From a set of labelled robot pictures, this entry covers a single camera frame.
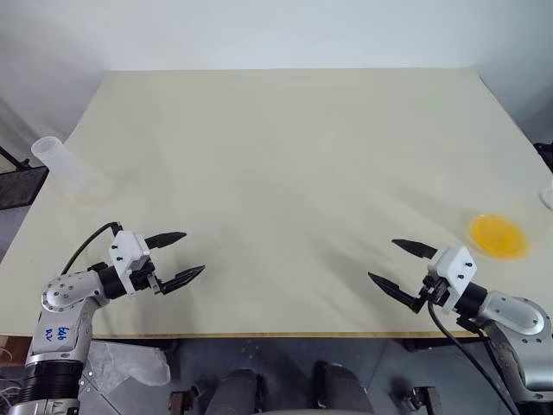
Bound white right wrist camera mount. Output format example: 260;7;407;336
426;245;478;314

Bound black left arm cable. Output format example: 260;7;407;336
60;221;123;277

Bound black stand part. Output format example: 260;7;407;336
533;141;553;170

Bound tall translucent plastic bottle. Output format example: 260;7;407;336
29;136;115;208

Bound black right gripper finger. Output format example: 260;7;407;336
367;271;423;313
391;238;440;261

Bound black metal rod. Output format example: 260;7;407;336
0;145;31;169

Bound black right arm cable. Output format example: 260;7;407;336
426;297;522;415

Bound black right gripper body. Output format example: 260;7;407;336
412;273;451;315

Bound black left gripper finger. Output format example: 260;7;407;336
144;232;188;252
157;265;207;297

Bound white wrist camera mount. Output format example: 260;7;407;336
426;245;478;314
106;230;151;297

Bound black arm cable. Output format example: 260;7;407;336
426;297;522;415
60;221;123;277

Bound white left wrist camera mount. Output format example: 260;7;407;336
106;230;151;297

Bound crumpled clear plastic bag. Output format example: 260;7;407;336
84;341;172;395

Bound black mesh panel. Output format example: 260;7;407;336
0;166;50;212

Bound dark rounded shape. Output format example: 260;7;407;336
312;361;375;415
213;367;265;415

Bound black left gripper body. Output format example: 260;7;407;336
129;257;166;296

